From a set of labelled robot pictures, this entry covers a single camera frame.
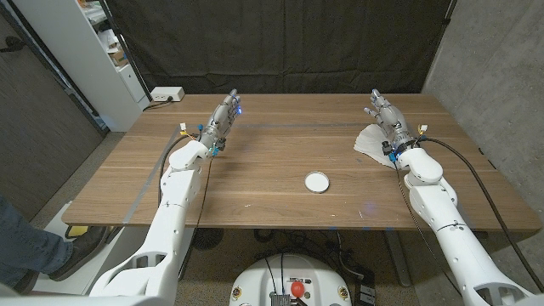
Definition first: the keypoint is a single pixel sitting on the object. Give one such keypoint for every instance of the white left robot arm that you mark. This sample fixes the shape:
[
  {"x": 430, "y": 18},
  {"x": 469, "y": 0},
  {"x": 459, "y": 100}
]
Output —
[{"x": 170, "y": 212}]

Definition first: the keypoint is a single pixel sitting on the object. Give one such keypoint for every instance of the white round jar lid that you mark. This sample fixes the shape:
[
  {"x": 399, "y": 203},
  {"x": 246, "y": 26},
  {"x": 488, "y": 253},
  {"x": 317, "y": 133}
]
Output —
[{"x": 317, "y": 182}]

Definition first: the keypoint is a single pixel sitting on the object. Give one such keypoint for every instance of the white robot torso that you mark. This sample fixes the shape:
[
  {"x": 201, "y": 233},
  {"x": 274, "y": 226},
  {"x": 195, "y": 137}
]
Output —
[{"x": 289, "y": 272}]

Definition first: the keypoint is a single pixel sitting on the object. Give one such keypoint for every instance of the black floor power strip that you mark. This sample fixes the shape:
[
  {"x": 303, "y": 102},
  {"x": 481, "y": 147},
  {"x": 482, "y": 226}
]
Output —
[{"x": 365, "y": 291}]

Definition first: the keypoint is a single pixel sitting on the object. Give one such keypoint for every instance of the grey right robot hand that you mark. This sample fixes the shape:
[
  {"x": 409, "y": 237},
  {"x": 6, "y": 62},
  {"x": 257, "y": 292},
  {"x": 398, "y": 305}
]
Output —
[{"x": 392, "y": 121}]

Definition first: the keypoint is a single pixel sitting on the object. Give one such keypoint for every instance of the white paper towel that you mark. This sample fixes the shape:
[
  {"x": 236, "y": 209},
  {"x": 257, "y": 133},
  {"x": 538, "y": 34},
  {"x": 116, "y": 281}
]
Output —
[{"x": 370, "y": 142}]

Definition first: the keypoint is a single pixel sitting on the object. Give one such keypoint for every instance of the grey tape line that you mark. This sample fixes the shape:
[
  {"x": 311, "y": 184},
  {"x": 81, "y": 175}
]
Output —
[{"x": 153, "y": 174}]

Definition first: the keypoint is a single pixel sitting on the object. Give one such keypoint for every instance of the black round floor disc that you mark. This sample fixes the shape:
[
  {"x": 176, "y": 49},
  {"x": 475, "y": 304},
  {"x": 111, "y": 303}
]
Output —
[{"x": 207, "y": 239}]

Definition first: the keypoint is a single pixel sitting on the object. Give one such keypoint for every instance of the cardboard box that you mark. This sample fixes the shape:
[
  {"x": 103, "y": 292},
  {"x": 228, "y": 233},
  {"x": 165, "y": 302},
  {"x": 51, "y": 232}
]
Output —
[{"x": 118, "y": 57}]

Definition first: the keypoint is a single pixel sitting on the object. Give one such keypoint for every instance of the person's leg in jeans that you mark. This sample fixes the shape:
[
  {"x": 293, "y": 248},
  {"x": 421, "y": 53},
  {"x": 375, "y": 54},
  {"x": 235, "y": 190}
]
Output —
[{"x": 25, "y": 251}]

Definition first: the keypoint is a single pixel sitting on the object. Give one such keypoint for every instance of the white power strip box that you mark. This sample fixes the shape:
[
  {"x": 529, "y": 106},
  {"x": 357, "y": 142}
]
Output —
[{"x": 166, "y": 93}]

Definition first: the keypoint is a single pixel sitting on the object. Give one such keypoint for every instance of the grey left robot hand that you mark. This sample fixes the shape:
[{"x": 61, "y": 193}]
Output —
[{"x": 219, "y": 123}]

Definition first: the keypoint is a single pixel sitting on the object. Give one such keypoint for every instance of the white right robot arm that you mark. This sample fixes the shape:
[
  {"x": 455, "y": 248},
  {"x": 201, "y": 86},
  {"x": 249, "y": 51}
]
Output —
[{"x": 446, "y": 212}]

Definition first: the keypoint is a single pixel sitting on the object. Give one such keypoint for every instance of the dark brown shoe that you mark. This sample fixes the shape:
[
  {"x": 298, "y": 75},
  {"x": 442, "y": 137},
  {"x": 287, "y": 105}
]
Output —
[{"x": 81, "y": 251}]

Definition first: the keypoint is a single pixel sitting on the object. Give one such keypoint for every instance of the red emergency stop button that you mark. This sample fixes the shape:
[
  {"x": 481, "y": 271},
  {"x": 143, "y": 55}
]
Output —
[{"x": 297, "y": 289}]

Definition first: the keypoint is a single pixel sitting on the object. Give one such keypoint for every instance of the black stand pole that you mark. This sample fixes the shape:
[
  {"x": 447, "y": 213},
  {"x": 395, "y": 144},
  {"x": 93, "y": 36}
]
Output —
[{"x": 127, "y": 51}]

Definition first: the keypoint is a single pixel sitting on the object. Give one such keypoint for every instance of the grey metal table leg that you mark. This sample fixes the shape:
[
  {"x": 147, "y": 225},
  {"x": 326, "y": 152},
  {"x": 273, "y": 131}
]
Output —
[{"x": 397, "y": 259}]

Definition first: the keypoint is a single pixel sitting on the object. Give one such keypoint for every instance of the white shelf cabinet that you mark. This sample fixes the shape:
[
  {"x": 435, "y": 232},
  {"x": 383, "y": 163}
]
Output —
[{"x": 85, "y": 59}]

